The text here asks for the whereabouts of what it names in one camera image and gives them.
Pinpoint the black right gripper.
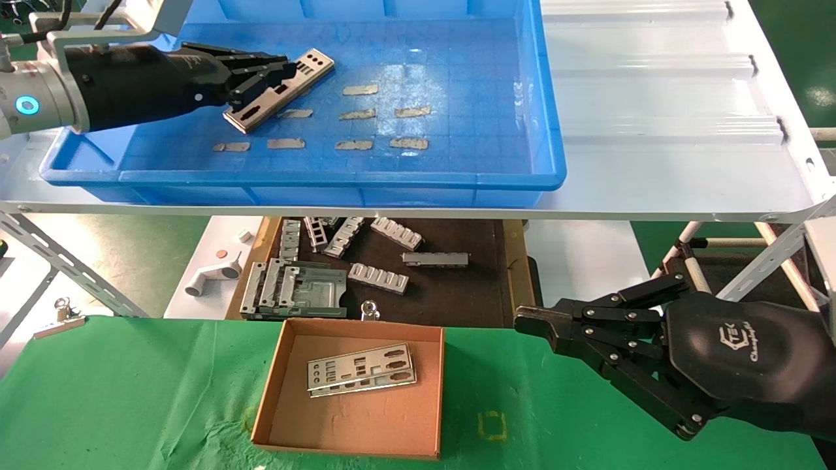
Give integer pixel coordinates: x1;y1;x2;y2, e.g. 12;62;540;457
514;273;836;443

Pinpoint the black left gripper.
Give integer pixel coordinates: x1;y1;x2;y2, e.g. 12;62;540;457
64;42;298;133

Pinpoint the dark wood-framed tray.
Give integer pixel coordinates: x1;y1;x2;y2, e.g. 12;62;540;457
225;217;540;329

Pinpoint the blue plastic tray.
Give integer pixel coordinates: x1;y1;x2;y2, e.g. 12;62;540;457
39;0;568;208

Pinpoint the shallow brown cardboard box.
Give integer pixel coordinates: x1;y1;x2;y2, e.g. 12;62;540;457
251;318;446;461

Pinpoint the green cloth mat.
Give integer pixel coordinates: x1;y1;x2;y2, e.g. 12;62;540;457
0;315;827;470

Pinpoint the long gray metal bar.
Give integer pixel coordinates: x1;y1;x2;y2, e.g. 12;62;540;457
402;252;470;268

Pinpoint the perforated metal angle strut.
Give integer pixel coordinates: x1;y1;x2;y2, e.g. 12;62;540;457
715;196;836;302
0;210;150;319
0;266;58;347

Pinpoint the white plastic pipe fitting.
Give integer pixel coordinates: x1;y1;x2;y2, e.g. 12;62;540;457
185;251;242;298

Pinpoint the large gray metal plate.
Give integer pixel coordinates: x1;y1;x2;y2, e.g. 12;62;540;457
240;259;348;321

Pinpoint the black caster chair base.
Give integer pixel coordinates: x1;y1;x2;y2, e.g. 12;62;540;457
0;0;40;27

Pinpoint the gray left wrist camera box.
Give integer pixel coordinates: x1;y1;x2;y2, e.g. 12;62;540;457
46;0;193;63

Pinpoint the gray wrist camera box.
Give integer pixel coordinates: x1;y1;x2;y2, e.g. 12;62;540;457
46;0;193;63
803;217;836;340

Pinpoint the pipe frame rack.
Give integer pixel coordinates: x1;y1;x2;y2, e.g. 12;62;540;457
653;221;830;314

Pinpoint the slotted metal bracket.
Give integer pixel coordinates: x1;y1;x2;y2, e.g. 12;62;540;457
303;217;329;253
347;263;410;295
258;259;289;309
325;217;366;259
370;217;425;251
280;220;302;262

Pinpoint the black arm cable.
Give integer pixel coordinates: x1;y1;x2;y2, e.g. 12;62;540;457
18;0;125;45

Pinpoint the gray right wrist camera box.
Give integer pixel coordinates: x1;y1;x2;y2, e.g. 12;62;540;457
803;217;836;340

